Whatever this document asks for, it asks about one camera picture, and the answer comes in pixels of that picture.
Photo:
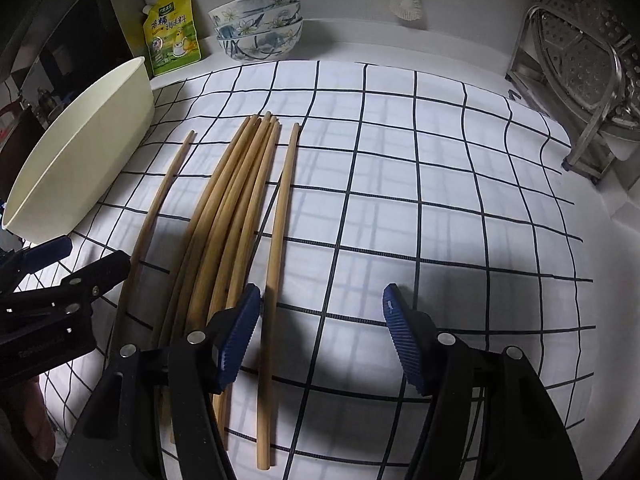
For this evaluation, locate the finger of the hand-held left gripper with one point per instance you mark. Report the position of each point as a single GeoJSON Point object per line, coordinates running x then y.
{"type": "Point", "coordinates": [47, 254]}
{"type": "Point", "coordinates": [100, 272]}

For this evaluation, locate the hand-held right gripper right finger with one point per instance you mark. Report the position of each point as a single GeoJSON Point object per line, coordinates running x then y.
{"type": "Point", "coordinates": [405, 340]}

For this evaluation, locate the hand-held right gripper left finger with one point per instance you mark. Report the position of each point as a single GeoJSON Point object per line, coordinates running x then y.
{"type": "Point", "coordinates": [239, 340]}

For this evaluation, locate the tan bamboo chopstick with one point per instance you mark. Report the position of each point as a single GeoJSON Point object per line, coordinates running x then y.
{"type": "Point", "coordinates": [280, 240]}
{"type": "Point", "coordinates": [157, 210]}

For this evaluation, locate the large cream plastic bowl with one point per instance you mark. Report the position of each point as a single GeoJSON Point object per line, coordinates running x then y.
{"type": "Point", "coordinates": [75, 160]}

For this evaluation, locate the bundle of wooden chopsticks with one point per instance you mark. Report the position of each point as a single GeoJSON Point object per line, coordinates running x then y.
{"type": "Point", "coordinates": [225, 240]}

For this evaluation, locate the person's left hand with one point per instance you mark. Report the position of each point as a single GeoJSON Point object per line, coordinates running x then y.
{"type": "Point", "coordinates": [32, 420]}

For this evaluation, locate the white black-grid tablecloth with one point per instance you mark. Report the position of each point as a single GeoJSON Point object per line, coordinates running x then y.
{"type": "Point", "coordinates": [425, 210]}

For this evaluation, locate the dark kitchen appliance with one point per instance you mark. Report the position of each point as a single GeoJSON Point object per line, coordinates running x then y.
{"type": "Point", "coordinates": [75, 25]}

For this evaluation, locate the yellow green seasoning pouch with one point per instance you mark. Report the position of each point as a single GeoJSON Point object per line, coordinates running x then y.
{"type": "Point", "coordinates": [172, 35]}

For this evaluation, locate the stainless steel dish rack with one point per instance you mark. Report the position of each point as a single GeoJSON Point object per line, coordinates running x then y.
{"type": "Point", "coordinates": [585, 155]}

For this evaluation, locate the blue floral ceramic bowl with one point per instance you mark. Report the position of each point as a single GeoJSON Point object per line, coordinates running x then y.
{"type": "Point", "coordinates": [250, 6]}
{"type": "Point", "coordinates": [287, 24]}
{"type": "Point", "coordinates": [260, 46]}

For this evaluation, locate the perforated steel steamer plate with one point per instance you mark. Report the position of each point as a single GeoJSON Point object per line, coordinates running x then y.
{"type": "Point", "coordinates": [610, 15]}
{"type": "Point", "coordinates": [575, 60]}

